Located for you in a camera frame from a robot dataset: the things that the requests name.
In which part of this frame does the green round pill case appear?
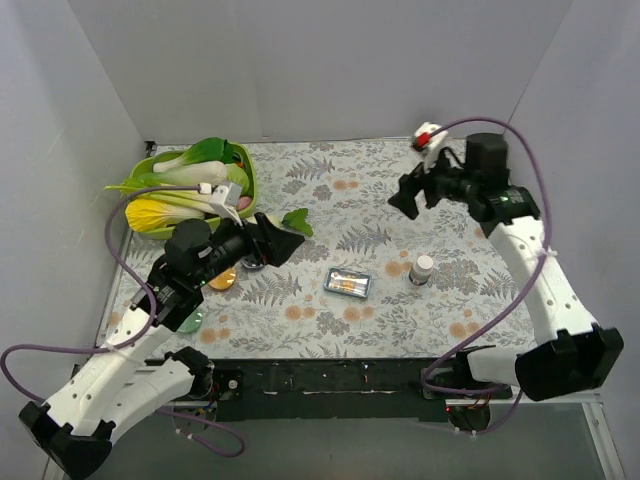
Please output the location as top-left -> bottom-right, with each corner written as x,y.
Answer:
177,309 -> 203,335

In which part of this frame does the green bok choy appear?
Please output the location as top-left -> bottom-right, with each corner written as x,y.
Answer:
152,137 -> 234,173

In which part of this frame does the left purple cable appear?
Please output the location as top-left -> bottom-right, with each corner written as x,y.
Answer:
0,184 -> 246,459

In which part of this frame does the floral table mat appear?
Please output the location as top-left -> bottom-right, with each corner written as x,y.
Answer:
153,140 -> 535,359

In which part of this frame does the dark blue round pill case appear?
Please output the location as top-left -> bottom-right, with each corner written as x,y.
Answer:
242,257 -> 265,271

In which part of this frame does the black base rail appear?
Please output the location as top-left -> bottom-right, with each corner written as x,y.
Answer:
154,357 -> 506,424

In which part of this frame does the blue rectangular pill box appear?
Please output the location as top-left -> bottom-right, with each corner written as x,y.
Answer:
323,267 -> 372,299

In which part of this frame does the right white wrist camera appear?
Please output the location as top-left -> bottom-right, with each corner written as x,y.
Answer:
411,122 -> 449,171

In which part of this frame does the orange round pill case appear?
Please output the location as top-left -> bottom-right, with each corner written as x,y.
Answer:
208,267 -> 237,291

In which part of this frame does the purple cable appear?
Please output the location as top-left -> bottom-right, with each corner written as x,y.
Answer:
0,184 -> 246,459
420,117 -> 552,435

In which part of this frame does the green plastic basket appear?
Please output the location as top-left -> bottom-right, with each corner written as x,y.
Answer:
129,142 -> 258,240

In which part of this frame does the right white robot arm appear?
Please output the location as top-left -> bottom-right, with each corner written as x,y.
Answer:
389,123 -> 624,401

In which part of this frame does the white radish with leaves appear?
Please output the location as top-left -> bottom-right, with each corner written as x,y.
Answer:
267,208 -> 314,237

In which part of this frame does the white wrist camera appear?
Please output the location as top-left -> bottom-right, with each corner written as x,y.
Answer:
198,182 -> 242,224
411,122 -> 449,171

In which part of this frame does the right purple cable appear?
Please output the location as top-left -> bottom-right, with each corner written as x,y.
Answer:
420,117 -> 552,435

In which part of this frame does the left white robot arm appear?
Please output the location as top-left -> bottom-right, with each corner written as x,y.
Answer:
19,213 -> 304,479

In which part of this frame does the pink radish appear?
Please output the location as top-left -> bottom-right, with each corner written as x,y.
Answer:
236,196 -> 252,211

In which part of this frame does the light green cabbage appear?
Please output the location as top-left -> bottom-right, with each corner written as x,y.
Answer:
225,163 -> 251,195

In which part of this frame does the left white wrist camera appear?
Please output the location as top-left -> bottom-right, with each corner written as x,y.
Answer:
198,182 -> 242,224

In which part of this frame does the white cap pill bottle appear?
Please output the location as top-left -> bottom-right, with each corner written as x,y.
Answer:
408,255 -> 434,286

